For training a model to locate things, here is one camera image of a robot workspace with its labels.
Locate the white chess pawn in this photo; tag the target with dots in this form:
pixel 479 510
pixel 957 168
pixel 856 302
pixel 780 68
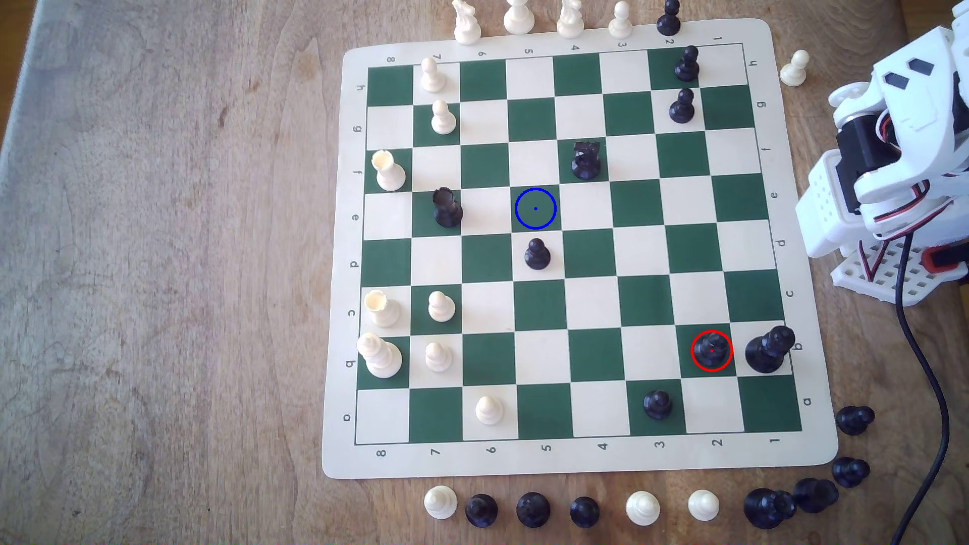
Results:
pixel 489 410
pixel 703 505
pixel 620 24
pixel 793 70
pixel 432 77
pixel 438 357
pixel 441 308
pixel 443 120
pixel 440 502

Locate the white perforated base plate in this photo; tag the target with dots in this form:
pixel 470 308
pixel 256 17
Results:
pixel 912 284

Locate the white chess knight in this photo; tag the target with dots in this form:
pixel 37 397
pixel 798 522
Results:
pixel 466 24
pixel 570 21

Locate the black chess bishop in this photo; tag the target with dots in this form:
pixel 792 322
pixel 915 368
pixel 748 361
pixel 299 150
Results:
pixel 712 351

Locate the green white chessboard mat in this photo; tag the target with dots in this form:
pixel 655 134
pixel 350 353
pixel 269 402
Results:
pixel 583 303

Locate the black chess queen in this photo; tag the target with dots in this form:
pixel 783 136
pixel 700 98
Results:
pixel 764 509

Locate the black chess rook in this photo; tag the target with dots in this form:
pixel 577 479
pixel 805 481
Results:
pixel 814 495
pixel 447 210

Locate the black chess pawn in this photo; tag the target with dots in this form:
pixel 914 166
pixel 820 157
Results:
pixel 533 510
pixel 584 512
pixel 657 406
pixel 537 256
pixel 849 472
pixel 681 108
pixel 668 21
pixel 481 511
pixel 687 66

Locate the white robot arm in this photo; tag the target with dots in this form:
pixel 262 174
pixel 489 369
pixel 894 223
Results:
pixel 923 113

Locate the black chess piece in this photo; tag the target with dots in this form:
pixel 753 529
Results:
pixel 854 420

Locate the white chess bishop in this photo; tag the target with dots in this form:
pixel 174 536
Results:
pixel 643 509
pixel 518 18

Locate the black chess knight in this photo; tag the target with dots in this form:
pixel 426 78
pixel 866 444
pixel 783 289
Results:
pixel 586 162

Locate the white chess rook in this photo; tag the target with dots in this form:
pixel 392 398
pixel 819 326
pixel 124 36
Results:
pixel 381 310
pixel 388 174

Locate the black chess king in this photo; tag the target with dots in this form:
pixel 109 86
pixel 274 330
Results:
pixel 766 353

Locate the red clamp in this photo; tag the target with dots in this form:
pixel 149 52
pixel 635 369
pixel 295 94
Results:
pixel 929 261

